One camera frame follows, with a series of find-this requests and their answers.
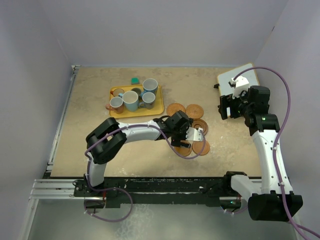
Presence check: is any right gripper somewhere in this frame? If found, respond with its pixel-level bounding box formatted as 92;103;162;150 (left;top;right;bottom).
219;87;253;120

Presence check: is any plain orange wooden coaster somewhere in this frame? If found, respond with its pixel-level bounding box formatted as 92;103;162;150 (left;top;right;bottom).
174;140;192;157

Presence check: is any woven rattan coaster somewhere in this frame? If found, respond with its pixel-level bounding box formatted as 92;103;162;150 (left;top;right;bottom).
166;103;186;116
185;104;204;119

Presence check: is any light blue mug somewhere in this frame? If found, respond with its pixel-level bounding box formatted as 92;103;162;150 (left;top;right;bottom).
118;90;139;112

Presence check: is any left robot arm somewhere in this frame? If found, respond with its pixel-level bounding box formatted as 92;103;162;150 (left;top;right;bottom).
84;110;193;196

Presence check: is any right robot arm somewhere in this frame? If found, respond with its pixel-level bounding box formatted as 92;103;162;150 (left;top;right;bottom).
218;85;303;222

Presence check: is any small grey cup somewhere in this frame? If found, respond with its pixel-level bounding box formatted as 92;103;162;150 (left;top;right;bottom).
131;87;142;95

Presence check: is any small orange cup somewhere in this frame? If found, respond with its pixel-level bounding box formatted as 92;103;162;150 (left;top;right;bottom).
110;88;125;97

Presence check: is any small whiteboard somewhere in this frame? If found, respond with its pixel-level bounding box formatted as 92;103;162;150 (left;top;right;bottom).
213;63;260;96

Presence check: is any yellow plastic tray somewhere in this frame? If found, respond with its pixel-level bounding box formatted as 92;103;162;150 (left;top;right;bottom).
109;84;164;119

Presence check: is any blue grey mug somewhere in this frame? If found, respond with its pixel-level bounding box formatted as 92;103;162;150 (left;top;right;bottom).
138;92;156;110

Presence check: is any dark teal floral mug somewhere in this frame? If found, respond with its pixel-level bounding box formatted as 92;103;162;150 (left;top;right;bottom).
141;78;159;96

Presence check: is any green whiteboard eraser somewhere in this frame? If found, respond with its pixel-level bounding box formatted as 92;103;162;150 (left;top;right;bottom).
130;77;140;85

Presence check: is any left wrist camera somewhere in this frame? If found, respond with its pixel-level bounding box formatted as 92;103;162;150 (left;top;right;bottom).
185;127;204;142

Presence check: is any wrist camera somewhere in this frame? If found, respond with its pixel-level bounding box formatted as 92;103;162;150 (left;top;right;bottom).
185;127;204;142
228;75;250;99

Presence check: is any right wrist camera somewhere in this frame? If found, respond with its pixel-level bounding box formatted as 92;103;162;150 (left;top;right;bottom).
228;75;250;99

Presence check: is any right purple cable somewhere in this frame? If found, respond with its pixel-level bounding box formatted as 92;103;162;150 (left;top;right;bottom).
219;66;320;238

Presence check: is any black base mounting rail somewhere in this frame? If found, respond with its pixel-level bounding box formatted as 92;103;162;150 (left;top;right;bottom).
72;176;243;211

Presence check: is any pink handled mug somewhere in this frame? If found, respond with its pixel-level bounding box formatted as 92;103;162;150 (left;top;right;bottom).
105;96;124;114

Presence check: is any aluminium table edge rail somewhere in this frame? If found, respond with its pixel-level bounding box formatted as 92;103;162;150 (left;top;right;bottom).
44;65;82;174

